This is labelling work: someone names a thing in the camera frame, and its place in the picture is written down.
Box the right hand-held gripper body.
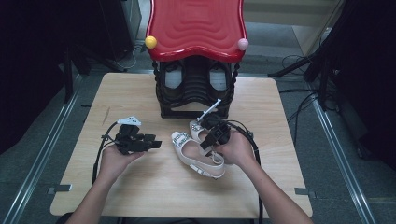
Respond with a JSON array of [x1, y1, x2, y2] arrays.
[[196, 98, 233, 146]]

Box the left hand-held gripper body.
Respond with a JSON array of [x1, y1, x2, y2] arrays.
[[114, 115, 148, 156]]

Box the white slingback heel shoe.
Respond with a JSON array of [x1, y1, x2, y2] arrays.
[[171, 131, 226, 180], [189, 120, 209, 144]]

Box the black leather shoe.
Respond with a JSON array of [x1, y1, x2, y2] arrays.
[[206, 60, 235, 102], [159, 60, 187, 102]]

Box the red and black shoe rack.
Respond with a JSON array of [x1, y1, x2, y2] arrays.
[[144, 0, 250, 120]]

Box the person's right hand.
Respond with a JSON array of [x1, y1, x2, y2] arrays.
[[214, 131, 258, 168]]

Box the person's left hand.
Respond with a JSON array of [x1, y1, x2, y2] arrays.
[[97, 145, 146, 185]]

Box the grey tape strip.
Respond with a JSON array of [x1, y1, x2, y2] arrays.
[[294, 187, 318, 199], [47, 184, 73, 196]]

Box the black metal stand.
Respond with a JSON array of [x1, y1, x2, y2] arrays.
[[63, 46, 126, 105]]

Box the pink ball knob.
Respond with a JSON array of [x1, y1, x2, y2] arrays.
[[237, 37, 250, 51]]

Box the yellow ball knob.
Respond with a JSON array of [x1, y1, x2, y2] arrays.
[[144, 35, 158, 49]]

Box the black tripod stand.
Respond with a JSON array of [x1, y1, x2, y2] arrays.
[[267, 43, 339, 111]]

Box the dark curtain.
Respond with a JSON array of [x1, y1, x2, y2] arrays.
[[0, 0, 135, 156], [321, 0, 396, 172]]

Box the left hand-held gripper cable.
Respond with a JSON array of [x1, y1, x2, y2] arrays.
[[92, 121, 121, 185]]

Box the hand-held gripper cable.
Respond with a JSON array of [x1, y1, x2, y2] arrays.
[[92, 121, 121, 185], [223, 119, 264, 224]]

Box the right hand-held gripper cable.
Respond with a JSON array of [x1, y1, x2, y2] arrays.
[[223, 119, 264, 224]]

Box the white floor cable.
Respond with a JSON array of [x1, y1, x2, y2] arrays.
[[121, 44, 142, 70]]

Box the black floor cables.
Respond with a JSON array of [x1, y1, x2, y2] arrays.
[[277, 54, 320, 142]]

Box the metal floor rail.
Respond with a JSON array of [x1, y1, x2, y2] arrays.
[[310, 98, 376, 224], [2, 74, 84, 224]]

